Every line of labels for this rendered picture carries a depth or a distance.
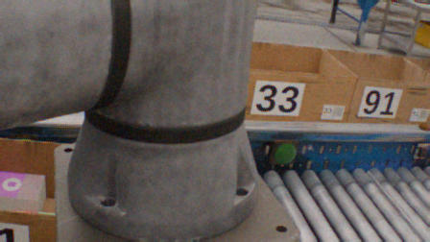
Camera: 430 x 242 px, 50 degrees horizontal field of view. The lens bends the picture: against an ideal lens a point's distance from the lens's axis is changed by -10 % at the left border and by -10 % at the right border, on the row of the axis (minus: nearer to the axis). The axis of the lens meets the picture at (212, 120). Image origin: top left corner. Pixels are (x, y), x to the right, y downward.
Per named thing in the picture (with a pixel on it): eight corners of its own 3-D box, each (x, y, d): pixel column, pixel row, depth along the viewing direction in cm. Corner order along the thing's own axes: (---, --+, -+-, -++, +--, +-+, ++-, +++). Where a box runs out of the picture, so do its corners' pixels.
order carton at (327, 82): (234, 122, 151) (243, 68, 144) (213, 84, 177) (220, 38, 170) (346, 125, 161) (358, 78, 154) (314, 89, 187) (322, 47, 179)
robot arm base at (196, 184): (285, 229, 44) (303, 132, 40) (74, 252, 39) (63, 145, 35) (223, 140, 61) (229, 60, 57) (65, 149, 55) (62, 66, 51)
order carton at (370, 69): (346, 125, 161) (357, 77, 154) (313, 89, 187) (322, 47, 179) (433, 127, 171) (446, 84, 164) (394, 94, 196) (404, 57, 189)
